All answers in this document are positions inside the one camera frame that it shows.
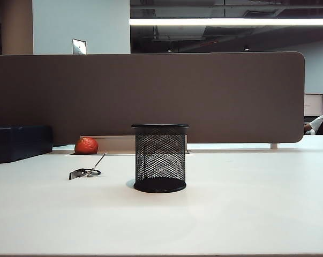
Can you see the grey desk divider panel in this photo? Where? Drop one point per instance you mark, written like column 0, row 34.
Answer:
column 150, row 93

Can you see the orange red round fruit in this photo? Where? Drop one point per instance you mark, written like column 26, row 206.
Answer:
column 86, row 146

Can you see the white partition support foot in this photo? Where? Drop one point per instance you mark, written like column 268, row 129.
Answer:
column 273, row 146

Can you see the long ceiling light strip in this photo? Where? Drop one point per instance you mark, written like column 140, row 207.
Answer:
column 231, row 22

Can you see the dark blue Bosch tool case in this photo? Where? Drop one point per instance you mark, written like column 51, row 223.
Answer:
column 16, row 144

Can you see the white background monitor screen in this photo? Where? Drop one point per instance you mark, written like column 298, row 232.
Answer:
column 313, row 105

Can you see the person in white shirt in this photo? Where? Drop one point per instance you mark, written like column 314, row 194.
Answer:
column 317, row 123

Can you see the silver wall plate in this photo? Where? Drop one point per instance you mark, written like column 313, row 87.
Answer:
column 79, row 46

